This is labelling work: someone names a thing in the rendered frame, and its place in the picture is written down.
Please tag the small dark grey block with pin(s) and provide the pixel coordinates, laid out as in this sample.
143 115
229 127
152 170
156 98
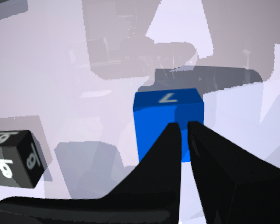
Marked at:
20 163

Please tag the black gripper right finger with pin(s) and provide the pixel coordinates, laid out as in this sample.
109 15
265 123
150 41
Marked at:
234 186

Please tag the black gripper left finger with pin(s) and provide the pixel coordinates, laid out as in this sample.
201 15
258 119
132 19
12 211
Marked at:
148 195

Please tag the blue block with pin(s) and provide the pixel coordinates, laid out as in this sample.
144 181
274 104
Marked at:
154 109

